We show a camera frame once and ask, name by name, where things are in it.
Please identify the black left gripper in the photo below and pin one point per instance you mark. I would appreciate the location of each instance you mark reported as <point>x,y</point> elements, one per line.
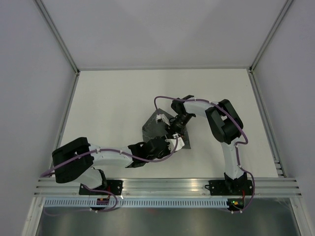
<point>167,152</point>

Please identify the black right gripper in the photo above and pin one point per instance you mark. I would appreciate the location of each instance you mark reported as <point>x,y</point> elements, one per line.
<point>174,129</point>

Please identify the grey cloth napkin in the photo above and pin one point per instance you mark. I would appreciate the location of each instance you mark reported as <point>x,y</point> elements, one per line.
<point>151,129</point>

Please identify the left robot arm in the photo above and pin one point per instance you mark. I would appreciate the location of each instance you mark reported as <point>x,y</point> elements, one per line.
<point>77,160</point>

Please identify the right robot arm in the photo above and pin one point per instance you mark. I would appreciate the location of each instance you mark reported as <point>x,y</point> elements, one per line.
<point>227,128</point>

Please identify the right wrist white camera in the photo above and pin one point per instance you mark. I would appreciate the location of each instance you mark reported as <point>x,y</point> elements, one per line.
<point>162,118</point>

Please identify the wrist white camera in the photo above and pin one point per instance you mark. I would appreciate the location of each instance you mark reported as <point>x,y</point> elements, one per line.
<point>162,118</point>
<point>175,143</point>

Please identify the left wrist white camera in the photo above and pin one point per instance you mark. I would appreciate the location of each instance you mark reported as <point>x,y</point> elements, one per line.
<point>175,143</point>

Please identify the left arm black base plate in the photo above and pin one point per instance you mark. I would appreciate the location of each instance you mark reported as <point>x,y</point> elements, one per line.
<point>113,186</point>

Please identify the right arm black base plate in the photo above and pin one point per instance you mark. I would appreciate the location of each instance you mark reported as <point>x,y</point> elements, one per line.
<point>223,188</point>

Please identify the aluminium front rail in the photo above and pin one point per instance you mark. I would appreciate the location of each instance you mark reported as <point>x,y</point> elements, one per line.
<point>172,187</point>

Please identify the white slotted cable duct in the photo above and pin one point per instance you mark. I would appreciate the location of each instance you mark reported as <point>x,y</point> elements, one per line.
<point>136,202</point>

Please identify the right aluminium frame post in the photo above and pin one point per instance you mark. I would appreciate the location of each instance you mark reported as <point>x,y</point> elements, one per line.
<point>271,33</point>

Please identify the aluminium frame post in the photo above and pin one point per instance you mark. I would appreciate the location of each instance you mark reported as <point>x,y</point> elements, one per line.
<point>271,33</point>
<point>56,34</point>

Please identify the left aluminium frame post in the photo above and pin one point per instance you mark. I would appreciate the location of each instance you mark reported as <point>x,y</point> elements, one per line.
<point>56,34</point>

